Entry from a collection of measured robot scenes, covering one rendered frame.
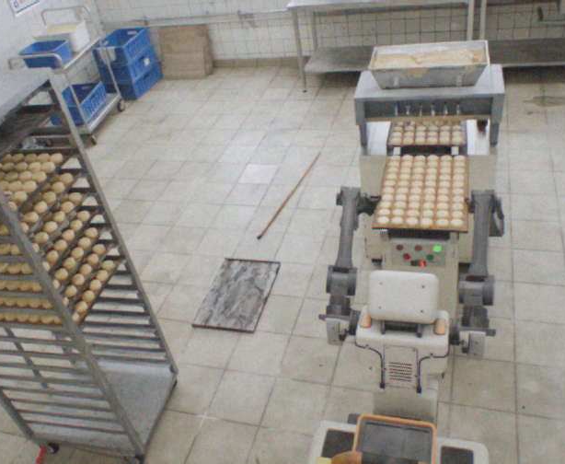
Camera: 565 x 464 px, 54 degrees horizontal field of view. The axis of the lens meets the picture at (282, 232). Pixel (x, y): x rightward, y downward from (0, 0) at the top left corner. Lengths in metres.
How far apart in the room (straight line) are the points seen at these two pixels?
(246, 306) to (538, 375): 1.66
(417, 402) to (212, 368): 1.49
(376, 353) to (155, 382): 1.57
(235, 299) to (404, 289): 1.96
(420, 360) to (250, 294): 1.92
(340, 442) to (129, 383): 1.53
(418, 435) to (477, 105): 1.78
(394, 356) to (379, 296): 0.20
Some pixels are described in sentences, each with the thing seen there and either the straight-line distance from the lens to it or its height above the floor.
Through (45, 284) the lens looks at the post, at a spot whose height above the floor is 1.24.
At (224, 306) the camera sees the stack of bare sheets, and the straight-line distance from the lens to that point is 3.51.
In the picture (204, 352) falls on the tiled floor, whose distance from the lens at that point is 3.32.
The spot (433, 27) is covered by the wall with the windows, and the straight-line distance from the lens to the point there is 6.25.
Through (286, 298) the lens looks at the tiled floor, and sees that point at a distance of 3.47.
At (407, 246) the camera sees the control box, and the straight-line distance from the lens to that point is 2.49.
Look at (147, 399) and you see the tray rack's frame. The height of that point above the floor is 0.15.
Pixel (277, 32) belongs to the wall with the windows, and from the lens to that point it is 6.58.
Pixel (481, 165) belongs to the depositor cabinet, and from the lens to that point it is 3.10.
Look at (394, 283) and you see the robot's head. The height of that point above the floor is 1.25.
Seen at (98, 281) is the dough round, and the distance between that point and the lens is 2.45.
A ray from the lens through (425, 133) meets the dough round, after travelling 3.13.
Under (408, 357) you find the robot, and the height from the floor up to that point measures 1.04.
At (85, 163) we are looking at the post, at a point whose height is 1.44.
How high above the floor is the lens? 2.44
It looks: 38 degrees down
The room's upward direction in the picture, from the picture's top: 11 degrees counter-clockwise
